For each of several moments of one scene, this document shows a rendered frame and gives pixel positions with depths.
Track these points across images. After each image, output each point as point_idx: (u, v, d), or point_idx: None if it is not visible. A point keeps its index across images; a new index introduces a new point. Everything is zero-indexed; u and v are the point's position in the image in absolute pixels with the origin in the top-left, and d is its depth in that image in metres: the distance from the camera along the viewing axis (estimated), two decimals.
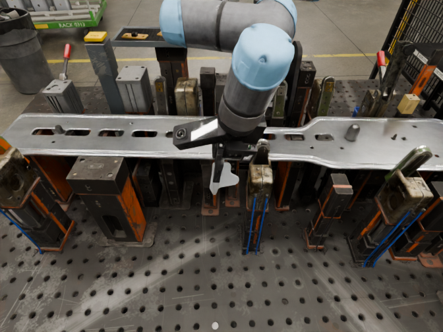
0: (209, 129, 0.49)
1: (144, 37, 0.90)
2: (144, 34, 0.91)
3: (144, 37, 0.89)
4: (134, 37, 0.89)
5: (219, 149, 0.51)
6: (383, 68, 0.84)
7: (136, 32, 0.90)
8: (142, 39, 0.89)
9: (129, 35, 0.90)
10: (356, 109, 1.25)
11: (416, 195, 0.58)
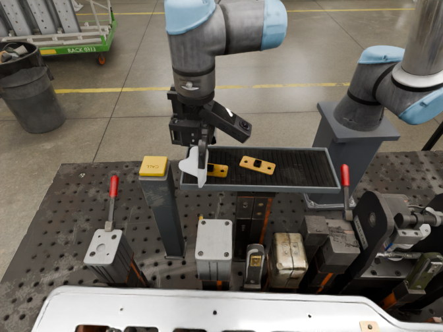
0: (219, 109, 0.52)
1: (225, 172, 0.64)
2: (222, 166, 0.65)
3: (224, 174, 0.63)
4: (211, 172, 0.64)
5: None
6: None
7: (212, 165, 0.64)
8: (221, 176, 0.63)
9: None
10: None
11: None
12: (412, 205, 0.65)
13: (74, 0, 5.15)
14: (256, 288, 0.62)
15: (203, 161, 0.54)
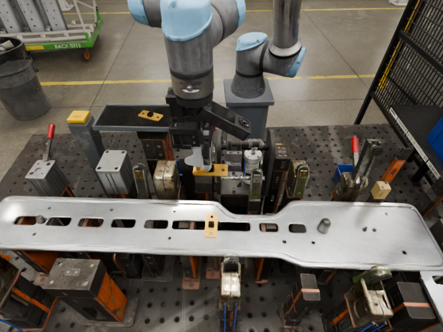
0: (218, 108, 0.52)
1: (225, 171, 0.64)
2: (222, 165, 0.66)
3: (225, 173, 0.64)
4: (211, 172, 0.64)
5: None
6: (356, 155, 0.87)
7: (212, 165, 0.64)
8: (223, 176, 0.64)
9: (203, 170, 0.64)
10: (338, 167, 1.28)
11: (377, 313, 0.61)
12: None
13: (64, 0, 5.43)
14: (146, 197, 0.90)
15: (207, 161, 0.57)
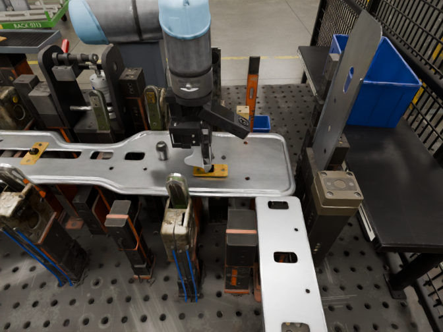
0: (217, 107, 0.52)
1: (225, 171, 0.64)
2: (222, 165, 0.66)
3: (225, 173, 0.64)
4: (211, 172, 0.64)
5: None
6: None
7: (212, 165, 0.64)
8: (223, 176, 0.63)
9: (203, 170, 0.64)
10: None
11: (166, 232, 0.49)
12: None
13: None
14: None
15: (207, 161, 0.57)
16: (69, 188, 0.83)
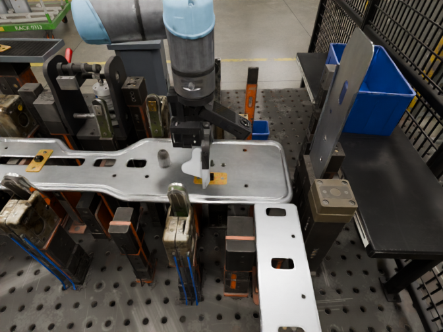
0: (219, 107, 0.52)
1: (225, 179, 0.67)
2: (221, 174, 0.68)
3: (225, 181, 0.66)
4: (211, 181, 0.66)
5: None
6: None
7: (212, 174, 0.67)
8: (223, 184, 0.66)
9: None
10: None
11: (167, 239, 0.51)
12: None
13: None
14: None
15: (207, 161, 0.53)
16: (72, 193, 0.85)
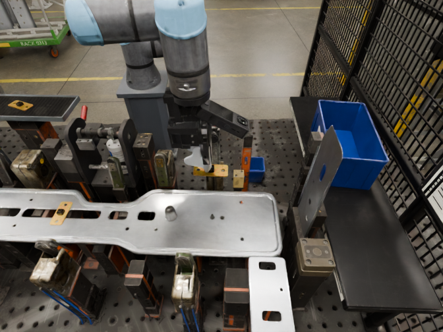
0: (216, 107, 0.52)
1: (225, 172, 0.64)
2: (222, 166, 0.66)
3: (225, 174, 0.64)
4: (212, 173, 0.64)
5: None
6: None
7: (212, 165, 0.64)
8: (223, 176, 0.64)
9: (203, 170, 0.64)
10: None
11: (175, 296, 0.61)
12: None
13: None
14: (10, 187, 0.90)
15: (207, 161, 0.57)
16: None
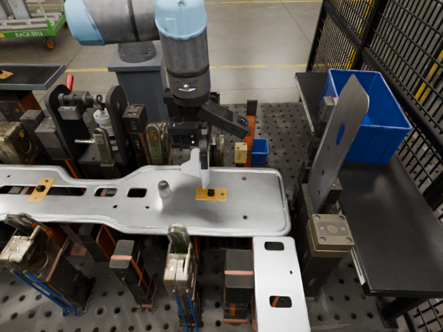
0: (216, 107, 0.52)
1: (225, 195, 0.71)
2: (221, 190, 0.72)
3: (225, 197, 0.71)
4: (212, 197, 0.71)
5: None
6: None
7: (213, 190, 0.71)
8: (223, 199, 0.70)
9: (204, 195, 0.71)
10: None
11: (168, 278, 0.52)
12: None
13: None
14: None
15: (206, 161, 0.53)
16: None
